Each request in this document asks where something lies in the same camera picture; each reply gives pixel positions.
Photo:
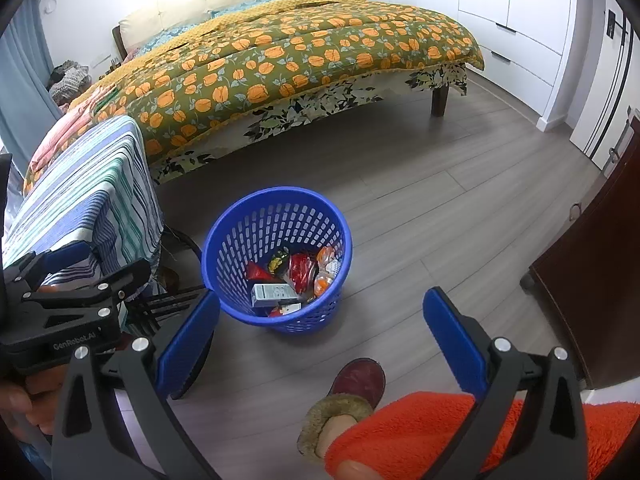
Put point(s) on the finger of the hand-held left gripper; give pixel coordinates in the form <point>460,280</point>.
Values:
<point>130,275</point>
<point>70,254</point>

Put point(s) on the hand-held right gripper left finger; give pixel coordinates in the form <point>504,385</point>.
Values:
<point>187,345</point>

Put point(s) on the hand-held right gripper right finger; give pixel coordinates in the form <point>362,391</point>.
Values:
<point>452,345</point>

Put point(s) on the small white box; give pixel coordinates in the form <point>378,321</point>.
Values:
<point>272,295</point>

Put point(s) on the blue plastic basket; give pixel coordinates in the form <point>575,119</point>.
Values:
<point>225,240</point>

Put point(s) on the red snack wrapper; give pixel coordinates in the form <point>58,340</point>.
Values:
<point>301,270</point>
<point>259,272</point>

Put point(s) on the dark yellow wrapper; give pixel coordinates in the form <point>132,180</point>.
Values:
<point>278,260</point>

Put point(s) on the white orange wrapper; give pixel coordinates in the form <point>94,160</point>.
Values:
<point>322,284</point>

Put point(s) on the orange white snack packet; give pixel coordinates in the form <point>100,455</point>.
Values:
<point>329,260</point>

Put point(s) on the person's left hand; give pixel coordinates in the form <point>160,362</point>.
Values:
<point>42,400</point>

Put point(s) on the person's right hand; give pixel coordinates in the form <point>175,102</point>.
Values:
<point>352,470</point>

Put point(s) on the striped tablecloth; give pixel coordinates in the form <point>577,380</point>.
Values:
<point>85,190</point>

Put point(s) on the orange fleece pants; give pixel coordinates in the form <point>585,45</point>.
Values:
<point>450,440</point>

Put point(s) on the dark red furry slipper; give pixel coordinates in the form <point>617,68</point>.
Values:
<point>357,377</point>

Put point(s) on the pink folded blanket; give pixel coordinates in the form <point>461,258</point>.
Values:
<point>65,130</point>

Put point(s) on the person's leg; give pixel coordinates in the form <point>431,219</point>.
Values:
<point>342,430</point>

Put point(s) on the dark wooden cabinet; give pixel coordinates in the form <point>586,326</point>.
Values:
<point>590,285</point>

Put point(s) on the blue curtain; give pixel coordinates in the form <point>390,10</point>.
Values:
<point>20,90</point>

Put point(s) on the clothes pile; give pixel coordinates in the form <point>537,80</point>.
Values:
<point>70,82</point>

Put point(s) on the teal patterned pillow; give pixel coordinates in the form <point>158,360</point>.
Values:
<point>255,5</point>
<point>172,37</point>

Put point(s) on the wooden bed leg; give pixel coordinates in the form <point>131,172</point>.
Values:
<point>439,101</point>

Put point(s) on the floral bed skirt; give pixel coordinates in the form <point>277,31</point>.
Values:
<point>325,105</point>

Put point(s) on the orange floral quilt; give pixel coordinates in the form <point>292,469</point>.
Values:
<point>300,60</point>

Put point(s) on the beige headboard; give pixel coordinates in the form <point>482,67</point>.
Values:
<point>200,2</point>

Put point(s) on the yellow blanket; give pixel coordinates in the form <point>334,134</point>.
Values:
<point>250,15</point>

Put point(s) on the white door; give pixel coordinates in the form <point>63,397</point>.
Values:
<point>605,100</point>

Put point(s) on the white wardrobe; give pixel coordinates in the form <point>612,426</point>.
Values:
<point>500,10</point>

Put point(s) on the black table frame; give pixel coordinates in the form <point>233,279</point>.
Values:
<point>170,300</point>

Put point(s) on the wall switch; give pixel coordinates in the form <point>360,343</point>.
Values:
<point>100,60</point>

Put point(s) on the wooden bed frame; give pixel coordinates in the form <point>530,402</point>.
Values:
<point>119,42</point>

